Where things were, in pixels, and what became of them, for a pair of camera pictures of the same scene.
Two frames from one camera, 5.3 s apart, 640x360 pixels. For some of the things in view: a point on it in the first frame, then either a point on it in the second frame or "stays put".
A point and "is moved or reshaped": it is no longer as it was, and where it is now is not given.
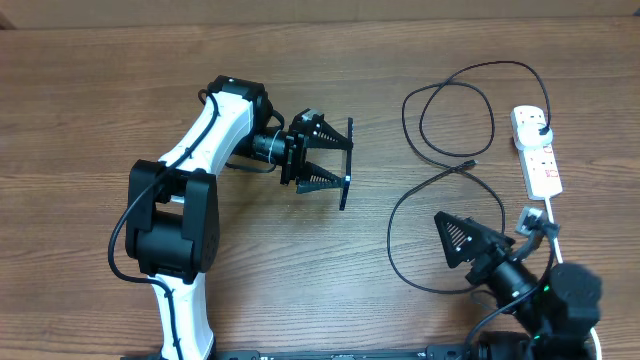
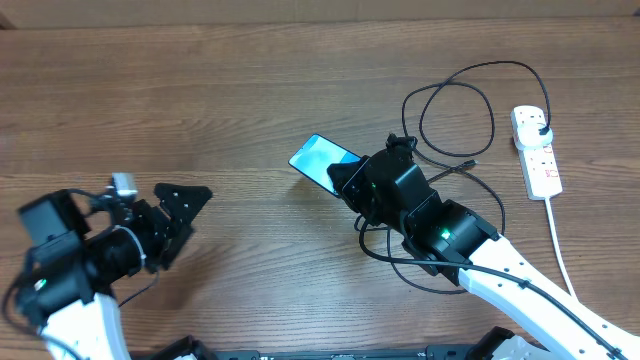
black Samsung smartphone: (349, 163) is moved or reshaped
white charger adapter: (527, 136) stays put
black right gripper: (493, 253) to (352, 191)
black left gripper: (297, 149) to (169, 235)
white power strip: (539, 165) stays put
